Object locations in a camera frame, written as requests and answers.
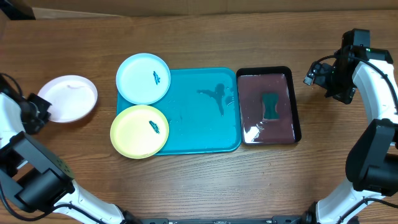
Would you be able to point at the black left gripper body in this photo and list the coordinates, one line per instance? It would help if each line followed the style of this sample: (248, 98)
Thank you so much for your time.
(35, 112)

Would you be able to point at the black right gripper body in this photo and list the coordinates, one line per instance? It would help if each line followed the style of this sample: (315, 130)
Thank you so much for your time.
(337, 83)

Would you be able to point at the white pink plate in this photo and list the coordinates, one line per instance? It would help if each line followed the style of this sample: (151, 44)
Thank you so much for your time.
(72, 97)

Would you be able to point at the green orange sponge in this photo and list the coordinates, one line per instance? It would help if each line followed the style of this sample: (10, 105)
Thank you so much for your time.
(270, 101)

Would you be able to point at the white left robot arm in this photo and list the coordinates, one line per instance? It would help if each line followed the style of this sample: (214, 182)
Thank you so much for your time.
(34, 181)

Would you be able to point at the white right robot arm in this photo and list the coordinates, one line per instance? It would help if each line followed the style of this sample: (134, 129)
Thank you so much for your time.
(371, 171)

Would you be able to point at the black water tray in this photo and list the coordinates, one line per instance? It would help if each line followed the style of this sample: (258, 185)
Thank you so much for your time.
(252, 83)

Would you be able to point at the teal plastic tray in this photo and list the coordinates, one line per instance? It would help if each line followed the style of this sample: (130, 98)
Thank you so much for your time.
(202, 111)

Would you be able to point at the cardboard backdrop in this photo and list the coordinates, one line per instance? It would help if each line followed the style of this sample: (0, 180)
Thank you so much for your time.
(204, 7)

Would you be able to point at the yellow plate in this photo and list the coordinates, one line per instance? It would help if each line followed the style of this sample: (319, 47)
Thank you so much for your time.
(139, 131)

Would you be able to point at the light blue plate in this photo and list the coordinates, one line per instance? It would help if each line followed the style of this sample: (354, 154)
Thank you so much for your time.
(143, 79)

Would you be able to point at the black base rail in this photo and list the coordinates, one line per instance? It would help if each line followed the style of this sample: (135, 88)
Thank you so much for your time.
(279, 219)

